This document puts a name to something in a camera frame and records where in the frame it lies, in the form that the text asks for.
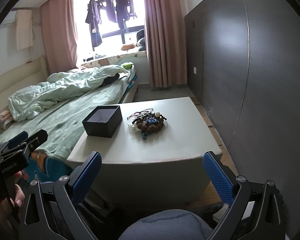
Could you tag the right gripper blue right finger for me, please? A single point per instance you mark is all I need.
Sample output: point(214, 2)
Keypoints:
point(232, 190)

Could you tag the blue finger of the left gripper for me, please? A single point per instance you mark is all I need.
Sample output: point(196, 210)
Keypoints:
point(17, 140)
point(35, 140)

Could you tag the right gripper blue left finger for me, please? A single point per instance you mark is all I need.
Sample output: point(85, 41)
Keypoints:
point(71, 190)

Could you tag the white cloth pouch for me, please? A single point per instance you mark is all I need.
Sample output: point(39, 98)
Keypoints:
point(133, 127)

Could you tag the black jewelry box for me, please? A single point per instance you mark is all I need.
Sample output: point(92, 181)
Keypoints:
point(103, 121)

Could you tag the person's left hand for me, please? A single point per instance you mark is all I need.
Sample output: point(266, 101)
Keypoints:
point(7, 230)

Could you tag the bed with green sheet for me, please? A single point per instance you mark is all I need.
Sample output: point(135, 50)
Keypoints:
point(63, 121)

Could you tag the light green duvet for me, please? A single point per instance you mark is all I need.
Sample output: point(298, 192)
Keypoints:
point(28, 102)

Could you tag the person's grey trouser knee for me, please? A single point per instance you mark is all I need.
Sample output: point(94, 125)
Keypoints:
point(168, 224)

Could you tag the white low table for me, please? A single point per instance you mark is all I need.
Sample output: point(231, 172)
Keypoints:
point(166, 168)

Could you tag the black garment on bed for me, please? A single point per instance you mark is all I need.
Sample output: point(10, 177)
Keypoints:
point(111, 79)

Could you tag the patterned windowsill cushion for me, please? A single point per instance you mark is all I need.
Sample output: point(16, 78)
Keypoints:
point(116, 59)

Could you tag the white hanging towel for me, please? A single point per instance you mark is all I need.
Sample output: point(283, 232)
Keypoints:
point(24, 33)

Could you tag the pink left curtain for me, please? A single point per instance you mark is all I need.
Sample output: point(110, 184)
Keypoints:
point(59, 35)

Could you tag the pink curtain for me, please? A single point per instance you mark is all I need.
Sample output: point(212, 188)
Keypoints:
point(165, 43)
point(59, 35)

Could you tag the dark pillows on windowsill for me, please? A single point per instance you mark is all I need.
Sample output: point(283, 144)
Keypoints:
point(140, 40)

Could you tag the hanging dark clothes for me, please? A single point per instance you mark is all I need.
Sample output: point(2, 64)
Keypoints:
point(117, 11)

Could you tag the pink right curtain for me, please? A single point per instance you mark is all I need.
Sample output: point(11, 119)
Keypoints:
point(165, 43)

